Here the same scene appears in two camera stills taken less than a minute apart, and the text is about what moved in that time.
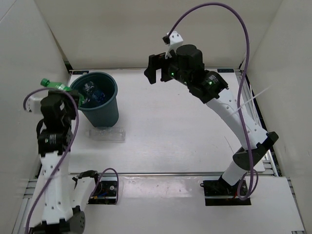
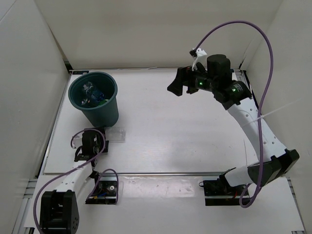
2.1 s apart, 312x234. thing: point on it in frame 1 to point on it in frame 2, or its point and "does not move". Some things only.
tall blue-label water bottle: (87, 90) does not move
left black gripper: (68, 100) to (100, 136)
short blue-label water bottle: (98, 96) does not move
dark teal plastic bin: (99, 90) does not move
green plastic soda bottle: (45, 82) to (101, 102)
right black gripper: (155, 62) to (185, 77)
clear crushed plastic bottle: (107, 134) does not move
